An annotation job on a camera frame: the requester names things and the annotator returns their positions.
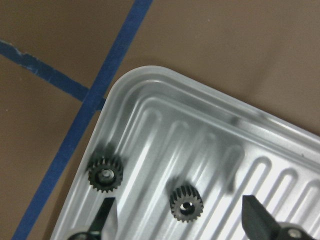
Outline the black bearing gear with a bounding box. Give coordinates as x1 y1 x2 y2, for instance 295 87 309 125
169 184 204 223
87 156 124 193

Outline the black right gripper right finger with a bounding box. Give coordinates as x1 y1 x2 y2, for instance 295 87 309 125
241 195 314 240

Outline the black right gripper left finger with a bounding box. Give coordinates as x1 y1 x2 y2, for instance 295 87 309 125
67 197 116 240

